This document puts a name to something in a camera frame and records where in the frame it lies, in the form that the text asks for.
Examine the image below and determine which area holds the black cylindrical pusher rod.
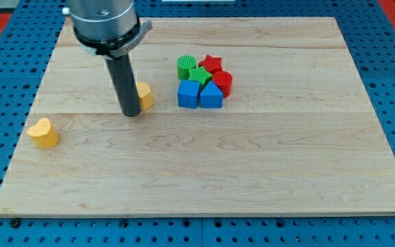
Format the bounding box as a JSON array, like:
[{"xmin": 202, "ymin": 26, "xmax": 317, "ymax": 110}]
[{"xmin": 106, "ymin": 54, "xmax": 141, "ymax": 117}]

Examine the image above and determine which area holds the yellow hexagon block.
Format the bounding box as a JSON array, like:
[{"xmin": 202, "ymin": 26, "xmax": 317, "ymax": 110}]
[{"xmin": 136, "ymin": 82, "xmax": 154, "ymax": 110}]

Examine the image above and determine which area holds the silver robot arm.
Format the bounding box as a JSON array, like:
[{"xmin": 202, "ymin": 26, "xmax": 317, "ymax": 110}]
[{"xmin": 67, "ymin": 0, "xmax": 153, "ymax": 117}]

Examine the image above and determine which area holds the green star block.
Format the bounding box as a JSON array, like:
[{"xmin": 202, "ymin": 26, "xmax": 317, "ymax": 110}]
[{"xmin": 188, "ymin": 67, "xmax": 212, "ymax": 89}]

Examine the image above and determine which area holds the red star block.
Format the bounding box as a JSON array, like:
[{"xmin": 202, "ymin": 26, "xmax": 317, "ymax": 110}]
[{"xmin": 198, "ymin": 55, "xmax": 223, "ymax": 74}]

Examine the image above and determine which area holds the green cylinder block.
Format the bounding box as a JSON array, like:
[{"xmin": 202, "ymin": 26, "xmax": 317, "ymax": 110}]
[{"xmin": 176, "ymin": 55, "xmax": 196, "ymax": 80}]

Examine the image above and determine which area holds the blue cube block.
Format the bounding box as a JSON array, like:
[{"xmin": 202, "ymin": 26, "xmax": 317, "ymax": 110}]
[{"xmin": 177, "ymin": 80, "xmax": 200, "ymax": 108}]

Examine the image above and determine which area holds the blue pentagon block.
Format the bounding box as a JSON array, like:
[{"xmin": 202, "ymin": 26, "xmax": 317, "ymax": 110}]
[{"xmin": 200, "ymin": 80, "xmax": 223, "ymax": 108}]

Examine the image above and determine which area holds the red cylinder block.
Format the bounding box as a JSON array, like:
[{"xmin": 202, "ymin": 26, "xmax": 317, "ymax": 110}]
[{"xmin": 212, "ymin": 71, "xmax": 233, "ymax": 98}]

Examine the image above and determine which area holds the yellow heart block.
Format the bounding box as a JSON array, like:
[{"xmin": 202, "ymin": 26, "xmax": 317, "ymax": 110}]
[{"xmin": 27, "ymin": 118, "xmax": 59, "ymax": 149}]

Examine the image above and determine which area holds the wooden board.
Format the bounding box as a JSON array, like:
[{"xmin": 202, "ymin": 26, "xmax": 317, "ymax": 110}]
[{"xmin": 0, "ymin": 17, "xmax": 395, "ymax": 218}]

